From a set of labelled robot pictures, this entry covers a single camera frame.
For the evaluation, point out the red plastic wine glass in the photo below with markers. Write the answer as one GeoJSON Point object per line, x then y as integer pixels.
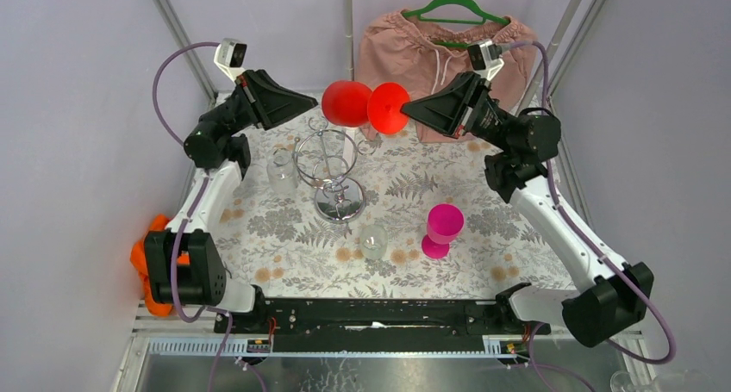
{"type": "Point", "coordinates": [353, 104]}

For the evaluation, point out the floral table mat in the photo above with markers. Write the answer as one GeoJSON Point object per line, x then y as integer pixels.
{"type": "Point", "coordinates": [281, 244]}

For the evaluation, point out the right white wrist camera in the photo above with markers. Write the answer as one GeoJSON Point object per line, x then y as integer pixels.
{"type": "Point", "coordinates": [486, 58]}

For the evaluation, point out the clear wine glass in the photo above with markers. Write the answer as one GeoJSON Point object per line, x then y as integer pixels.
{"type": "Point", "coordinates": [282, 173]}
{"type": "Point", "coordinates": [373, 242]}

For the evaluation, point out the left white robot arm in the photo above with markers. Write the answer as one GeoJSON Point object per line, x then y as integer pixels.
{"type": "Point", "coordinates": [183, 265]}

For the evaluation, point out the pink plastic wine glass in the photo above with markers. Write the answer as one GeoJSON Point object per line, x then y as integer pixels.
{"type": "Point", "coordinates": [444, 224]}

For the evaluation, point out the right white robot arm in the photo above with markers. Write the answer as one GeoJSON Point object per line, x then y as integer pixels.
{"type": "Point", "coordinates": [609, 293]}

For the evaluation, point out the clear glass bottom corner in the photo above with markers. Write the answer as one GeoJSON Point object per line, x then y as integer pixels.
{"type": "Point", "coordinates": [621, 381]}

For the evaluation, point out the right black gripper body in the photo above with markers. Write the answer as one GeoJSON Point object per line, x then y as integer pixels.
{"type": "Point", "coordinates": [471, 111]}

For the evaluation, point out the pink drawstring shorts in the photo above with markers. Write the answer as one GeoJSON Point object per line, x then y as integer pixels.
{"type": "Point", "coordinates": [404, 51]}

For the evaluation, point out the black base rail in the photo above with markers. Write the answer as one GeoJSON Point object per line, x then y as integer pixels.
{"type": "Point", "coordinates": [363, 325]}

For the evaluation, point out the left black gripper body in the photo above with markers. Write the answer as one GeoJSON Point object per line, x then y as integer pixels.
{"type": "Point", "coordinates": [250, 98]}

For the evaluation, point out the chrome wire glass rack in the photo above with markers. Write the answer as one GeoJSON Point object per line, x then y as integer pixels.
{"type": "Point", "coordinates": [325, 158]}

